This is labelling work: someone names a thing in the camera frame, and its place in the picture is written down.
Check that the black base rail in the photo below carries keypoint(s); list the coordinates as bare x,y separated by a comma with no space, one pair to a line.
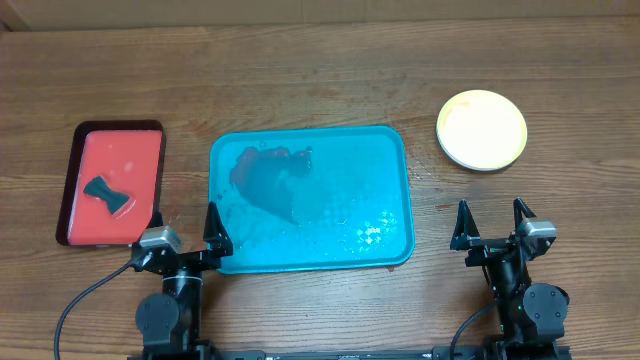
436,353

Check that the red water tray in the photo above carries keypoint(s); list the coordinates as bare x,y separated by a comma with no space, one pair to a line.
129,155

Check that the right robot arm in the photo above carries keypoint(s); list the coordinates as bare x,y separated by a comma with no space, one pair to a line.
531,315

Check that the yellow-green plate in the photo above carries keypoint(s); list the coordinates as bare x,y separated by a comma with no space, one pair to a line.
481,112

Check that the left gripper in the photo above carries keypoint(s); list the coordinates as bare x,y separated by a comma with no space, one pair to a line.
215,244

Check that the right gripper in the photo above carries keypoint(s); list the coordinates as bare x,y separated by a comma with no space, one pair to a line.
467,236

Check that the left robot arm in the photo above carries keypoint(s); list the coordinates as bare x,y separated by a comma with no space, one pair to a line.
170,320

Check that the white plate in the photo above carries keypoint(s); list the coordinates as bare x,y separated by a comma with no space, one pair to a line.
482,152

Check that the teal plastic tray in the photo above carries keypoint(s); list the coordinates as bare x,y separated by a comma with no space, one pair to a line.
313,199

